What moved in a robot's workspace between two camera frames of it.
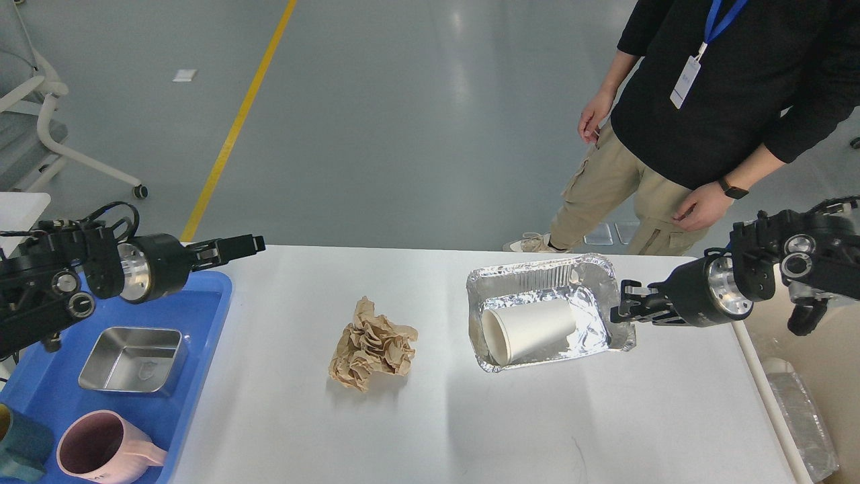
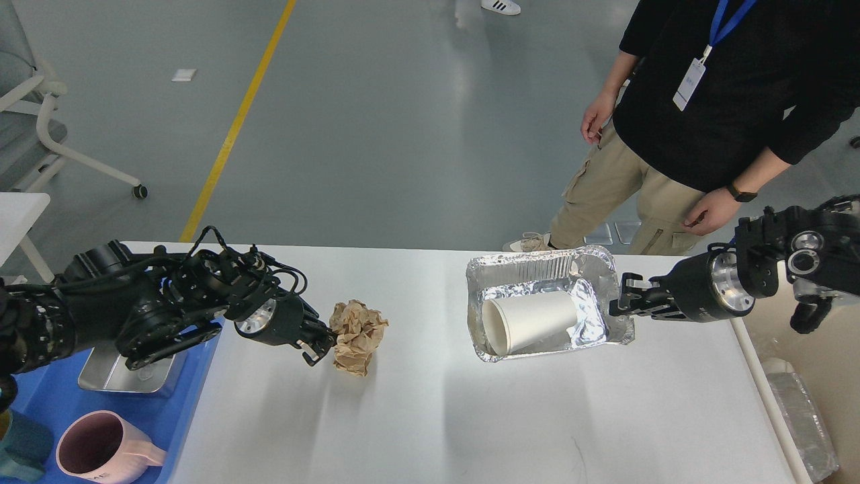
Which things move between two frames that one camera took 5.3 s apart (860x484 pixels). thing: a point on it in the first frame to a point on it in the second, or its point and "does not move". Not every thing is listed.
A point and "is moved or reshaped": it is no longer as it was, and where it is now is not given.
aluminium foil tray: x=586 y=281 is moved or reshaped
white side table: x=19 y=211 does not move
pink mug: x=103 y=447 does not move
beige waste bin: x=828 y=357 does not move
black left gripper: x=156 y=265 to x=284 y=320
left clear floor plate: x=600 y=234 does not move
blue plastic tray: x=48 y=382 does not move
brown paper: x=371 y=344 is moved or reshaped
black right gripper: x=703 y=293 does not move
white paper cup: x=518 y=331 is moved or reshaped
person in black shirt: x=708 y=91 does not move
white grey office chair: x=29 y=141 does not move
